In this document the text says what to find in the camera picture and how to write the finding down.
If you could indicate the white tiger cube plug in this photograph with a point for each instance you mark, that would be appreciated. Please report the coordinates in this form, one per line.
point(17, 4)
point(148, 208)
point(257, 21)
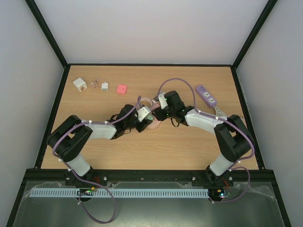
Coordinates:
point(80, 84)

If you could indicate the purple power strip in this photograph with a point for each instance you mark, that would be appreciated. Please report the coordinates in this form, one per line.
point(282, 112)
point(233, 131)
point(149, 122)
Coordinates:
point(208, 99)

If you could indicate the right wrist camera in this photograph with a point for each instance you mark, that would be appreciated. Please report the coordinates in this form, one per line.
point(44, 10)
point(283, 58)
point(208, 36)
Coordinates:
point(162, 100)

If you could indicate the white slotted cable duct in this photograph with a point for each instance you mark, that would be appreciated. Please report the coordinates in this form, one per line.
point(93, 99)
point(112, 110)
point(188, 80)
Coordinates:
point(118, 193)

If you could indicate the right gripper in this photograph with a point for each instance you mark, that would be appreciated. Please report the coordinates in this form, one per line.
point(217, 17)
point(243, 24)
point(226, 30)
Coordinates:
point(159, 113)

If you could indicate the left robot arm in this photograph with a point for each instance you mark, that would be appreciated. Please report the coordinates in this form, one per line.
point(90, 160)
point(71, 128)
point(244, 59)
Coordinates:
point(70, 137)

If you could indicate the grey metal tray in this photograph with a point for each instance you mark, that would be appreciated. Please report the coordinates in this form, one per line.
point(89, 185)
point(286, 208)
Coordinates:
point(243, 205)

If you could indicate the white charger plug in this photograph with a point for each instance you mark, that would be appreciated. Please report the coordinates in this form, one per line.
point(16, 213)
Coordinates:
point(104, 86)

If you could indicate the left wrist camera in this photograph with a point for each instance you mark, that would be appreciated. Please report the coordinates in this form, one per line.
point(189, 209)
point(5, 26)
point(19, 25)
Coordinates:
point(143, 113)

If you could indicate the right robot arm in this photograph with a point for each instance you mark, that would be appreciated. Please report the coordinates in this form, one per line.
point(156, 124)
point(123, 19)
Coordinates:
point(233, 138)

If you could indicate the pale pink socket cube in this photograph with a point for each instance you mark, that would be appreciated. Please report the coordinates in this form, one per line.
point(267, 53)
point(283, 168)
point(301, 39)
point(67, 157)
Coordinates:
point(155, 106)

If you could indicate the black frame rail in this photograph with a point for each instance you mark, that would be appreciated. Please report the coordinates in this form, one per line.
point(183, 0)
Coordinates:
point(196, 177)

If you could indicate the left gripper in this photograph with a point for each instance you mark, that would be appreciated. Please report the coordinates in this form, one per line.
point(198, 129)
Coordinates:
point(145, 124)

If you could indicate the round pink socket base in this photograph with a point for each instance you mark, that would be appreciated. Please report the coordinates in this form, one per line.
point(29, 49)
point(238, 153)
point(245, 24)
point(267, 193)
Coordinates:
point(155, 123)

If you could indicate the red pink plug adapter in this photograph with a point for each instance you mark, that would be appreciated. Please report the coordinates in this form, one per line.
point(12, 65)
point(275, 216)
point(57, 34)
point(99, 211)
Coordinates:
point(121, 89)

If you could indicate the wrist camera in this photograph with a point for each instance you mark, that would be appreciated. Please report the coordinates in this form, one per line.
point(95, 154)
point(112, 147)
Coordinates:
point(143, 113)
point(162, 100)

